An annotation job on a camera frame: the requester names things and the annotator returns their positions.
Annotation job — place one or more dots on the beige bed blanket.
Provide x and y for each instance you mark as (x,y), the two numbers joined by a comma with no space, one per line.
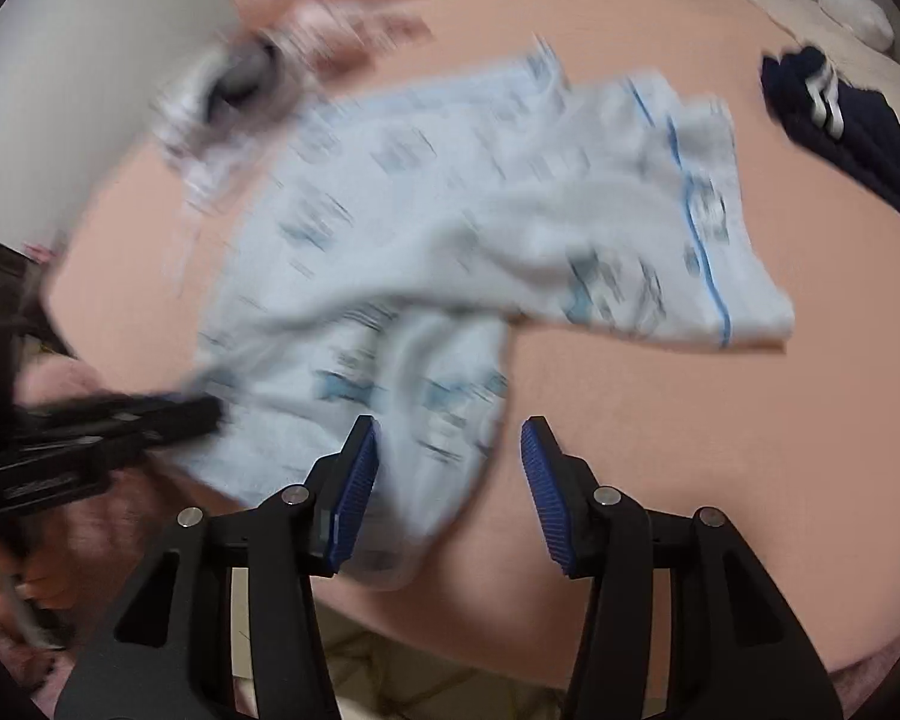
(808,24)

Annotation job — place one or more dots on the light blue cartoon shorts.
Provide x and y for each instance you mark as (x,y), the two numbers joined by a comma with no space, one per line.
(398,238)

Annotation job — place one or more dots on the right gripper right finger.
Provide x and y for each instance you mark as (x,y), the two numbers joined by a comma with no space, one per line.
(737,649)

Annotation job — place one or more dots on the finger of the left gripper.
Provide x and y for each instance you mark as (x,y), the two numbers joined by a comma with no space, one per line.
(119,424)

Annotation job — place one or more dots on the white navy-trimmed shirt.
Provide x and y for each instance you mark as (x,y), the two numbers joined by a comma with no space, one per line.
(210,119)

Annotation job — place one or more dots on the navy striped folded garment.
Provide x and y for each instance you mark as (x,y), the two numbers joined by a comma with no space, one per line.
(854,129)

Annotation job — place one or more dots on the white plush pillow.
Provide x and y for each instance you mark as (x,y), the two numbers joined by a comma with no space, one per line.
(865,19)

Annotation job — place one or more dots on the pink patterned garment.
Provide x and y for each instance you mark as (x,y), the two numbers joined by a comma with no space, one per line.
(334,37)

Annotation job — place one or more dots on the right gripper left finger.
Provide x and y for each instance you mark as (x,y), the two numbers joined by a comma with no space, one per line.
(163,648)

